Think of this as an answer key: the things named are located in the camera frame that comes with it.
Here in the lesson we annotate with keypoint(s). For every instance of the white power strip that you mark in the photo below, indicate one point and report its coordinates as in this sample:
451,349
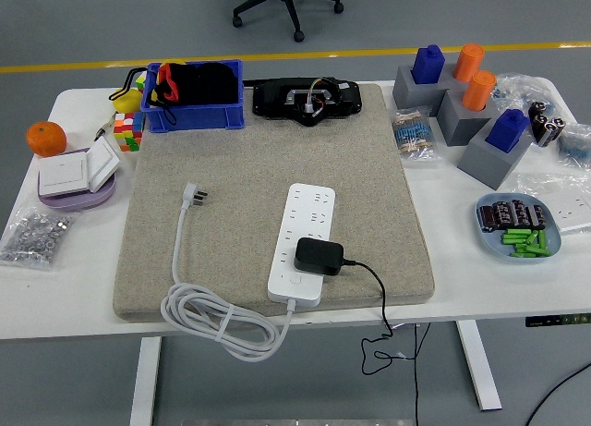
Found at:
309,204

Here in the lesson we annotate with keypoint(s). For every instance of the black power adapter plug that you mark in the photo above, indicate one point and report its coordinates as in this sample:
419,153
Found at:
318,256

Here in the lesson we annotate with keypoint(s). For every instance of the grey-brown mat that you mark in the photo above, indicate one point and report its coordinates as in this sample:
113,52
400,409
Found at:
231,158

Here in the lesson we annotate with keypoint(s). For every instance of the black electronic device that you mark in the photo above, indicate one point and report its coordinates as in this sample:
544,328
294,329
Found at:
272,98

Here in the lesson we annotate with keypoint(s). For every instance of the blue plastic bin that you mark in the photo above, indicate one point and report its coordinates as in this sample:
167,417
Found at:
194,116

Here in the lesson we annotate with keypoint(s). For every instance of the bag of resistors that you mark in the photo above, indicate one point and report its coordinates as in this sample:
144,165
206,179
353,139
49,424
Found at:
413,135

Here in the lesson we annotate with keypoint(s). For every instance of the wide grey holder block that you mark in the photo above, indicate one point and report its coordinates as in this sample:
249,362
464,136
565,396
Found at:
411,98

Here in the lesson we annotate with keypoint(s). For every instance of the blue square peg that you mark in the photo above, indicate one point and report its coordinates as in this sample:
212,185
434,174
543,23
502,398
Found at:
428,65
507,132

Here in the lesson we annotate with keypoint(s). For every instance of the dark brown capacitor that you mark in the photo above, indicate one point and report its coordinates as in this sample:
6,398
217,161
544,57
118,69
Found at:
521,212
503,213
539,213
488,218

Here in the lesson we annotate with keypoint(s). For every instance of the small colourful puzzle cube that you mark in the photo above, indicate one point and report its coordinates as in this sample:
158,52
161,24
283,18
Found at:
141,81

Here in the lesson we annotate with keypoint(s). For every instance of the light blue plate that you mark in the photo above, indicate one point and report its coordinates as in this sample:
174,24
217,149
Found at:
491,243

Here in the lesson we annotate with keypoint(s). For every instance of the orange cylinder peg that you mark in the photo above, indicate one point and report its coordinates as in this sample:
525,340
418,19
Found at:
479,91
467,63

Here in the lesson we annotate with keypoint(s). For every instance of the purple plate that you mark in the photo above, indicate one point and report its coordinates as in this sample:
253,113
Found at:
78,202

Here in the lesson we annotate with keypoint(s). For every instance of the pile of green pegs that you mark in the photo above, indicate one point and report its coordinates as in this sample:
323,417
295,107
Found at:
522,239

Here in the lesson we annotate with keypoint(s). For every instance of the white table leg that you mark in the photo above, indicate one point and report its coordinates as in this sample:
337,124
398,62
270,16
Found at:
145,380
480,366

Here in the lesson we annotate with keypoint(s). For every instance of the clear bag of blue parts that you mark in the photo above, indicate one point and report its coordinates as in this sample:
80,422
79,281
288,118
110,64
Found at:
522,88
577,146

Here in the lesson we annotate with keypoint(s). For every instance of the orange fruit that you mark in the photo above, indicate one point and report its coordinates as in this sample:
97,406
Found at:
46,139

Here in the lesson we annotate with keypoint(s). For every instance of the bag of metal nuts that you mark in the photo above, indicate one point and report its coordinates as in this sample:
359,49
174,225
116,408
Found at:
34,236

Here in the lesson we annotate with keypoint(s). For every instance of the black table control panel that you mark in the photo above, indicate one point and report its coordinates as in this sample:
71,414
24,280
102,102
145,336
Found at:
554,321

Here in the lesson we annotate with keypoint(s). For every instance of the white wall switch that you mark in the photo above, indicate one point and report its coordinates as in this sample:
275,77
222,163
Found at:
62,175
104,161

